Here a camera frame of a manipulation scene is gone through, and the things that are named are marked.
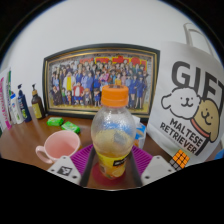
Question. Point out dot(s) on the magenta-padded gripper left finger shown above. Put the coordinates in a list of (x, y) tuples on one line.
[(65, 170)]

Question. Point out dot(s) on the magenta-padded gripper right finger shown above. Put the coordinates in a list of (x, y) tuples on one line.
[(156, 168)]

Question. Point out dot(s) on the orange-capped juice bottle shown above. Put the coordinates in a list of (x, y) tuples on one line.
[(113, 133)]

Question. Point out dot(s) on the colourful puzzle cube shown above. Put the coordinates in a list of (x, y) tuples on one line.
[(180, 159)]

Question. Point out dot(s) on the pink patterned mug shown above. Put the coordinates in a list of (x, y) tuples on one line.
[(61, 145)]

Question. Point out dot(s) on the flat round red coaster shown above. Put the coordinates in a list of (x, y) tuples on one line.
[(96, 172)]

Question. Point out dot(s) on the brown pump bottle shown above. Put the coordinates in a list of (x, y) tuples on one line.
[(37, 106)]

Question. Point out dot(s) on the white paper gift bag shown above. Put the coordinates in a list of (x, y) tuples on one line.
[(186, 100)]

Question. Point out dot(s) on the dark blue pump bottle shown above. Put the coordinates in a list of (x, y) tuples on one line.
[(24, 106)]

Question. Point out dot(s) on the white lotion bottle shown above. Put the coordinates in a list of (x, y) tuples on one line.
[(16, 111)]

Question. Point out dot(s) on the pink long box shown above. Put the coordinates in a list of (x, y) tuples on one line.
[(4, 106)]

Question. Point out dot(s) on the framed group picture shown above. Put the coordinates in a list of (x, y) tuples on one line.
[(83, 80)]

